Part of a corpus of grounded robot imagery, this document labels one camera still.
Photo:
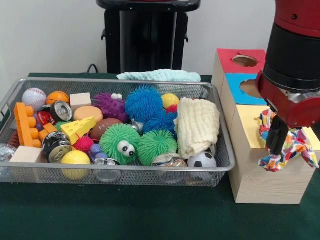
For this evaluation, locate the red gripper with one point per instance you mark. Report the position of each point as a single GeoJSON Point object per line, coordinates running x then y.
{"type": "Point", "coordinates": [300, 112]}

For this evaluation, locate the white polka dot cloth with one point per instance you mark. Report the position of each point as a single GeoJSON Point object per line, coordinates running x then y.
{"type": "Point", "coordinates": [295, 150]}

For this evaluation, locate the cream waffle cloth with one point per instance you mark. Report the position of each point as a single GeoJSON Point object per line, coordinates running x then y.
{"type": "Point", "coordinates": [198, 127]}

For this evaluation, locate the yellow toy cheese wedge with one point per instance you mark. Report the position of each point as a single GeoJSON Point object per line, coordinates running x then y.
{"type": "Point", "coordinates": [78, 129]}

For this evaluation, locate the silver drink can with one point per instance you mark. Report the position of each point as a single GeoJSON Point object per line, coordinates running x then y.
{"type": "Point", "coordinates": [56, 146]}

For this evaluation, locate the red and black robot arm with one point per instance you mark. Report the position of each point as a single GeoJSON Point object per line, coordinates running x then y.
{"type": "Point", "coordinates": [295, 45]}

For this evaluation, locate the wooden box with three holes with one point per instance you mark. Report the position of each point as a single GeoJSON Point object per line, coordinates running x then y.
{"type": "Point", "coordinates": [250, 185]}

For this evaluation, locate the clear mesh bin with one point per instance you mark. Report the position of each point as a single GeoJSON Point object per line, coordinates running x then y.
{"type": "Point", "coordinates": [125, 176]}

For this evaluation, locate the small soccer ball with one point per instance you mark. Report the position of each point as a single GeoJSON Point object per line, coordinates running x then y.
{"type": "Point", "coordinates": [202, 160]}

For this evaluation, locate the mint green cloth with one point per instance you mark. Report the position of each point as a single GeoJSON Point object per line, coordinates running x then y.
{"type": "Point", "coordinates": [160, 75]}

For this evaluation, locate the blue spiky ball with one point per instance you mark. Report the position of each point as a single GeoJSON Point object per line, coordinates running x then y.
{"type": "Point", "coordinates": [144, 103]}

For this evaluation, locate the dark green tablecloth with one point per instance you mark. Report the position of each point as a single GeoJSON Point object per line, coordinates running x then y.
{"type": "Point", "coordinates": [150, 215]}

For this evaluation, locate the green spiky ball with face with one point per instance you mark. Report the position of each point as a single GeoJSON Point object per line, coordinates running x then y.
{"type": "Point", "coordinates": [120, 144]}

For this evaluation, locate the yellow tennis ball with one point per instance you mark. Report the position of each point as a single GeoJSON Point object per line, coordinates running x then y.
{"type": "Point", "coordinates": [75, 161]}

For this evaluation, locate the white baseball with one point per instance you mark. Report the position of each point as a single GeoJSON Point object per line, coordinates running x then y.
{"type": "Point", "coordinates": [34, 98]}

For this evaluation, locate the orange toy building block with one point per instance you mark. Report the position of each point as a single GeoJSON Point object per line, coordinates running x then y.
{"type": "Point", "coordinates": [24, 125]}

